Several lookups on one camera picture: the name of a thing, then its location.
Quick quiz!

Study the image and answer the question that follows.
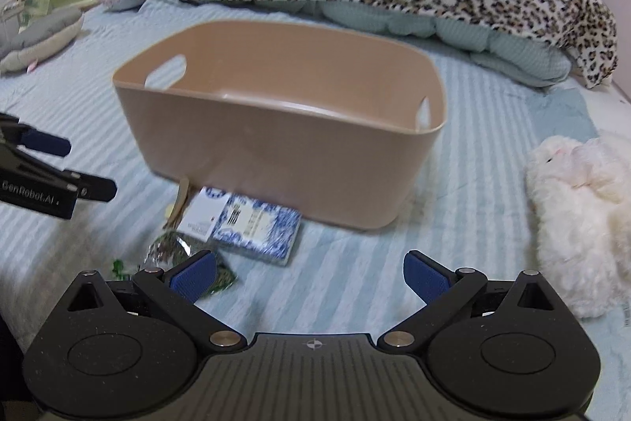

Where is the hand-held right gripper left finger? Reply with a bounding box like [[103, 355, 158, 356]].
[[64, 251, 247, 349]]

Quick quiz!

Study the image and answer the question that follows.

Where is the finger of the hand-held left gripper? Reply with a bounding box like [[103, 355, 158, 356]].
[[15, 125, 72, 157], [49, 168, 118, 204]]

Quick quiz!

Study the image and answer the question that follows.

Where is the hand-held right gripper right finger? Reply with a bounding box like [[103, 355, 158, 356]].
[[377, 249, 568, 350]]

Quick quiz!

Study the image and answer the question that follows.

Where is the green clear snack packet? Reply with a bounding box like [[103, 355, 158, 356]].
[[111, 231, 238, 298]]

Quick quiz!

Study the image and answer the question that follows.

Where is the blue white patterned tissue pack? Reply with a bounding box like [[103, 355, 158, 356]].
[[176, 187, 302, 265]]

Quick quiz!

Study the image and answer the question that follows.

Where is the beige plastic basket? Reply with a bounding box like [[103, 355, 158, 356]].
[[112, 21, 448, 233]]

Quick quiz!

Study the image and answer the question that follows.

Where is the small wooden scoop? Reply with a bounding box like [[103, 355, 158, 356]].
[[165, 177, 193, 229]]

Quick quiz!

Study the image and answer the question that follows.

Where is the light blue striped bed sheet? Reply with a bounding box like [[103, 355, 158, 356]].
[[0, 0, 631, 338]]

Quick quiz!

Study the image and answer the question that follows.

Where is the grey plush cushion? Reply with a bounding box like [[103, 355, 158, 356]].
[[0, 7, 84, 74]]

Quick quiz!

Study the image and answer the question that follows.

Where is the green white packet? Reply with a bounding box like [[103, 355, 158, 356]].
[[0, 0, 52, 27]]

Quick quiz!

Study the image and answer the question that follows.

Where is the white plush toy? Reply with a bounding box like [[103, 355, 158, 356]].
[[525, 132, 631, 319]]

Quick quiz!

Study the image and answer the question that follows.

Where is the teal cloth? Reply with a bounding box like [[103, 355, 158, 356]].
[[530, 88, 599, 140]]

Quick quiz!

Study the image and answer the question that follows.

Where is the light blue folded quilt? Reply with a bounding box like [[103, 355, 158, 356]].
[[256, 0, 575, 87]]

